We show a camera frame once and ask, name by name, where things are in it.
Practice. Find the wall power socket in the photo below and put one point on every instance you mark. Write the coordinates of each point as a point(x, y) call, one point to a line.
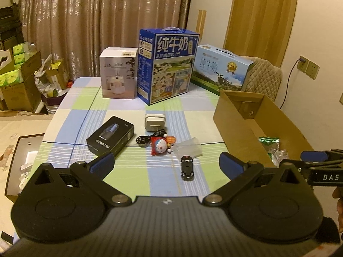
point(302, 64)

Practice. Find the cardboard box with clutter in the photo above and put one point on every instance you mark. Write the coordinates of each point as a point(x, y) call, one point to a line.
point(53, 83)

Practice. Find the silver foil pouch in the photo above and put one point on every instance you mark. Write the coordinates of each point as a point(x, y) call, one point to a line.
point(271, 145)

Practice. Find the clear plastic cup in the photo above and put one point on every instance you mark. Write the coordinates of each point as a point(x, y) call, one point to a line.
point(191, 148)

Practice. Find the white power adapter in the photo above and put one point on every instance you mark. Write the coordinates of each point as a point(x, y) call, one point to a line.
point(154, 122)

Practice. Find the tall blue milk carton box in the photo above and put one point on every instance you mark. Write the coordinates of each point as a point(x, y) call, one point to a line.
point(165, 62)

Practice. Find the black folding cart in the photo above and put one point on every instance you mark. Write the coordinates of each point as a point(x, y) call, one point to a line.
point(11, 27)

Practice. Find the wall switch plate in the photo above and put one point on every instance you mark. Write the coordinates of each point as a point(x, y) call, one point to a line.
point(312, 70)

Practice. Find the small black toy car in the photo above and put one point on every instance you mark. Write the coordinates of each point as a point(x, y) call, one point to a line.
point(187, 169)

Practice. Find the light blue milk gift box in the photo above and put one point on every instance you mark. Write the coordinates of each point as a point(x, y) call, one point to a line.
point(217, 69)

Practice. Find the checkered tablecloth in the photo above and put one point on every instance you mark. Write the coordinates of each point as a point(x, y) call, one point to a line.
point(136, 171)

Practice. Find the quilted beige chair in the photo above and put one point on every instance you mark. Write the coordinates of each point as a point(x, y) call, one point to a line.
point(263, 77)

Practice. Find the person's right hand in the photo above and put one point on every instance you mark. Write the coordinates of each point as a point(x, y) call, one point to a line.
point(337, 194)

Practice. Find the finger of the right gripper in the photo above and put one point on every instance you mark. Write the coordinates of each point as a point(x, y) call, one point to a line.
point(307, 169)
point(321, 156)

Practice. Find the brown curtain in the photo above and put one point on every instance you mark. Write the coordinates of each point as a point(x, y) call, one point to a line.
point(77, 31)

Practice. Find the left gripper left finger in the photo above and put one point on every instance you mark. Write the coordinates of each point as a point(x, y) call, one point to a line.
point(91, 175)

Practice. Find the red Doraemon toy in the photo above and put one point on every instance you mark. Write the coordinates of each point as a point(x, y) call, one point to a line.
point(162, 144)

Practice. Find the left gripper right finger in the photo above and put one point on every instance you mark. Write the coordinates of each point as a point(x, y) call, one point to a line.
point(241, 175)

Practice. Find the open brown cardboard box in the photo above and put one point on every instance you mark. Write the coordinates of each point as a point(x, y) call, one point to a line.
point(243, 117)

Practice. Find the white humidifier box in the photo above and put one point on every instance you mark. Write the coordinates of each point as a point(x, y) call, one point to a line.
point(118, 73)

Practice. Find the dark tray on floor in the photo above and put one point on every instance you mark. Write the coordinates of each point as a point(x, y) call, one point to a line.
point(24, 155)

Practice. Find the cardboard box with tissue packs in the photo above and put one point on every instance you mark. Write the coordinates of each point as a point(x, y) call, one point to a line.
point(18, 90)

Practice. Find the black shaver box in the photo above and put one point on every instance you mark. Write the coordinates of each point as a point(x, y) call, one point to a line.
point(112, 136)

